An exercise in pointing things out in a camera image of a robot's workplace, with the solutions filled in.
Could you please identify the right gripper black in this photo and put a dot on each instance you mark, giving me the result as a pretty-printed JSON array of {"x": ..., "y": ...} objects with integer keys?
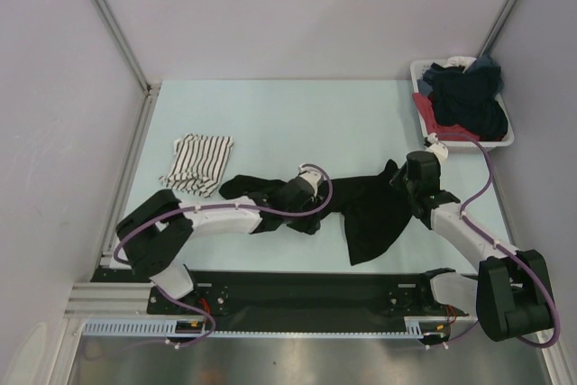
[{"x": 397, "y": 181}]

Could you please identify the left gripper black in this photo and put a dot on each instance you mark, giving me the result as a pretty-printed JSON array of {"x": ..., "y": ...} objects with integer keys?
[{"x": 309, "y": 224}]

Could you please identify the black white striped tank top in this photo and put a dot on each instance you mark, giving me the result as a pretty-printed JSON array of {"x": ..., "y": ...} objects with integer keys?
[{"x": 199, "y": 164}]

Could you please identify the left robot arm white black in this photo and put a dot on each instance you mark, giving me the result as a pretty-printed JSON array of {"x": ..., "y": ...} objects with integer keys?
[{"x": 151, "y": 237}]

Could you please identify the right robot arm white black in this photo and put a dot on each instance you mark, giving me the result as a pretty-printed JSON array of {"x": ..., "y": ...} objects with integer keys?
[{"x": 511, "y": 296}]

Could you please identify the dark clothes pile in basket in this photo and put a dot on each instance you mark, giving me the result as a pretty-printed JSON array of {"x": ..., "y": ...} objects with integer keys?
[{"x": 459, "y": 96}]

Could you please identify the white plastic laundry basket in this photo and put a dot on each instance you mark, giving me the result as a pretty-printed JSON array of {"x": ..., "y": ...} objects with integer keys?
[{"x": 417, "y": 68}]

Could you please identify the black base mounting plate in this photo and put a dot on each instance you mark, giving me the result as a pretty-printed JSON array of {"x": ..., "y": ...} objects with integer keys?
[{"x": 331, "y": 321}]

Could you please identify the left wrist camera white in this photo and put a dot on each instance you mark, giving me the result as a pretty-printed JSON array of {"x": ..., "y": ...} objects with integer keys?
[{"x": 312, "y": 176}]

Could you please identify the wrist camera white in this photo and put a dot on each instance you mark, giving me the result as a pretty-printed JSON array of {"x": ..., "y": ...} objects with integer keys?
[
  {"x": 312, "y": 176},
  {"x": 435, "y": 146}
]

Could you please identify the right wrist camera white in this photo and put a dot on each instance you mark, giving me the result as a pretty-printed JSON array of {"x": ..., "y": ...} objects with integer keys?
[{"x": 435, "y": 146}]

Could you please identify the left aluminium corner post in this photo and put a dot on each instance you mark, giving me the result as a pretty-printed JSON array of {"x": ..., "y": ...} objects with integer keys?
[{"x": 115, "y": 31}]

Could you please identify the aluminium corner post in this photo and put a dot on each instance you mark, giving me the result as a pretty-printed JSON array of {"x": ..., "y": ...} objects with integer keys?
[
  {"x": 115, "y": 31},
  {"x": 509, "y": 2}
]

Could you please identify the right aluminium corner post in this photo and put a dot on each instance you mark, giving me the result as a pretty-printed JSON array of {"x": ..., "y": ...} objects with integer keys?
[{"x": 509, "y": 2}]

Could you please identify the aluminium front rail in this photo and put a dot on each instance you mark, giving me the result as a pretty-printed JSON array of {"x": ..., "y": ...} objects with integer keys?
[{"x": 99, "y": 295}]

